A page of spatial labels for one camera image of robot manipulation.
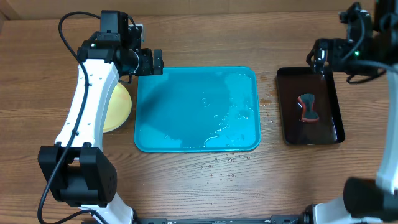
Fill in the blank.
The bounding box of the yellow-green plate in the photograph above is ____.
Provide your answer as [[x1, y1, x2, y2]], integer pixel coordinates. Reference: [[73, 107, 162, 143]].
[[103, 83, 132, 133]]

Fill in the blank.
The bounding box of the orange and black sponge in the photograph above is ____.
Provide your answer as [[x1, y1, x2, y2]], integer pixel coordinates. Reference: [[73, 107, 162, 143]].
[[297, 93, 319, 123]]

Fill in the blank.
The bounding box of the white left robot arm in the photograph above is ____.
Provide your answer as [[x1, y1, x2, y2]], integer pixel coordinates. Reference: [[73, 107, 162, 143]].
[[38, 10, 164, 223]]

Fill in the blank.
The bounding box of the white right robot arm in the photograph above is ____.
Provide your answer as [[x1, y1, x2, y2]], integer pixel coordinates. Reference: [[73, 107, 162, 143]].
[[301, 1, 397, 223]]

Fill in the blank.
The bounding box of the black rectangular tray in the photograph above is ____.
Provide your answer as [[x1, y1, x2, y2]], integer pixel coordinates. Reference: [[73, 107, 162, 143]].
[[275, 67, 345, 145]]

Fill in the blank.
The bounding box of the teal plastic tray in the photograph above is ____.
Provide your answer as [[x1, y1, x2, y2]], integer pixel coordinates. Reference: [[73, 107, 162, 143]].
[[134, 67, 261, 152]]

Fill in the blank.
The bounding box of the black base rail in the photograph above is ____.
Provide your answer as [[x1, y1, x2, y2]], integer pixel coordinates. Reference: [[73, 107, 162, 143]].
[[132, 213, 314, 224]]

